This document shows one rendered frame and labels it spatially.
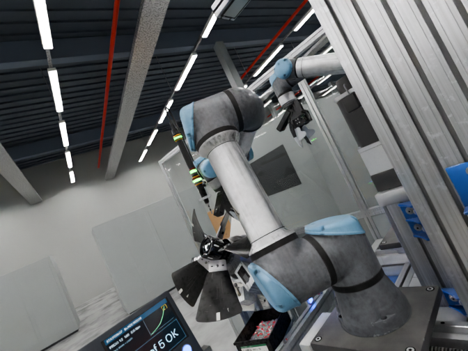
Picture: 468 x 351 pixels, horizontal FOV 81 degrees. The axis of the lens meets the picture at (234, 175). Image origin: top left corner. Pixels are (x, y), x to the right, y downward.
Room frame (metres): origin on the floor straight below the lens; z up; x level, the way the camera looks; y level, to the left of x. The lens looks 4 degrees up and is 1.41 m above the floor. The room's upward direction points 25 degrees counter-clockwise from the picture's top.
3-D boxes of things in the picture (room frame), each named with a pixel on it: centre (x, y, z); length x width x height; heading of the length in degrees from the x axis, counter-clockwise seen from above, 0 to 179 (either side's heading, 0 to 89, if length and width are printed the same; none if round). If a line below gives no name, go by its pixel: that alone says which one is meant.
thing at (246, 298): (1.44, 0.21, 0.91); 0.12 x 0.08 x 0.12; 137
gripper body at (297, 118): (1.24, -0.38, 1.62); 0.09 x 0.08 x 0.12; 47
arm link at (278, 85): (1.24, -0.37, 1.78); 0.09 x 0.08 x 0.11; 53
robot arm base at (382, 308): (0.63, -0.15, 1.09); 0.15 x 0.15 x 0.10
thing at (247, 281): (1.41, 0.13, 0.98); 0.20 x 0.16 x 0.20; 137
